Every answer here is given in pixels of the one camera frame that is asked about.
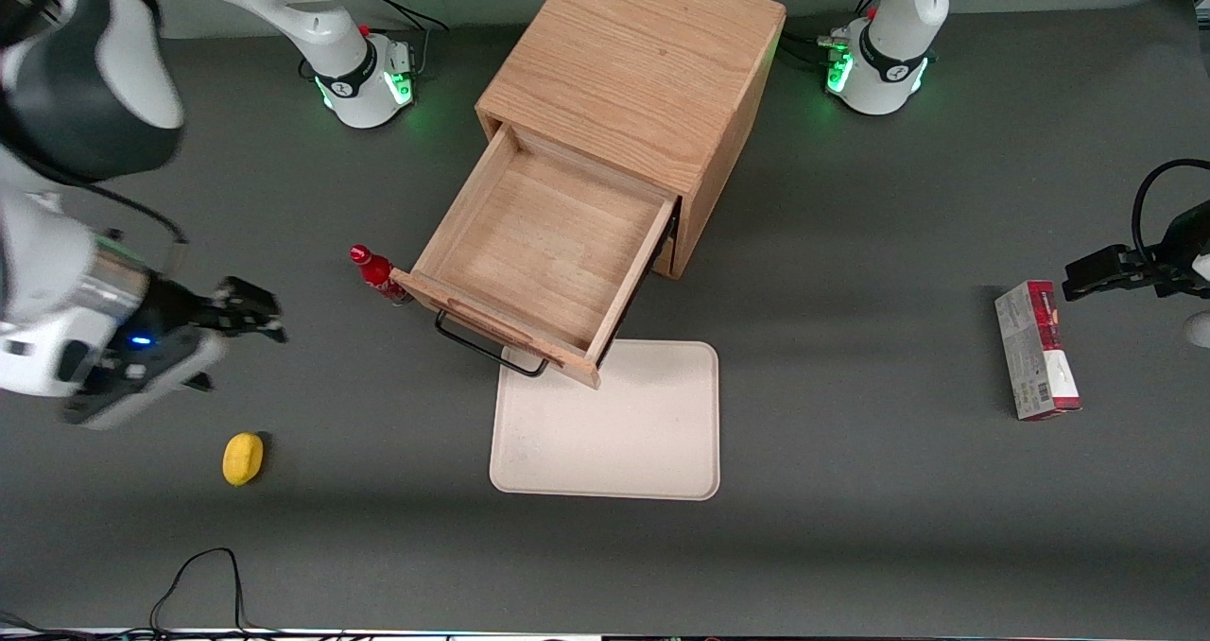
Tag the beige plastic tray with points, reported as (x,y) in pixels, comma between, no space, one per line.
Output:
(643,433)

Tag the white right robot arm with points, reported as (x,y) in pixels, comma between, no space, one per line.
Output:
(66,83)

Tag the grey and red carton box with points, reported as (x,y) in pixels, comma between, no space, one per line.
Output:
(1035,357)

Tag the wooden drawer near cabinet base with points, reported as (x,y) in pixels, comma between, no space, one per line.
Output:
(667,258)

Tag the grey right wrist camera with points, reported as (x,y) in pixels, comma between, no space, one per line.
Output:
(142,386)

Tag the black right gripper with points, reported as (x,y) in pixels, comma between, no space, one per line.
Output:
(173,307)

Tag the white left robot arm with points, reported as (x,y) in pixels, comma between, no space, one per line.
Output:
(893,45)

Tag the wooden drawer cabinet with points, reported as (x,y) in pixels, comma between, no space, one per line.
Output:
(643,64)

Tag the red cola bottle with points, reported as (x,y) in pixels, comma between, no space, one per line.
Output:
(375,268)

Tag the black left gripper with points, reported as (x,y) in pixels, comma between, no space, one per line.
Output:
(1184,249)

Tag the yellow lemon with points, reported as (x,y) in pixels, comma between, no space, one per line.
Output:
(243,459)

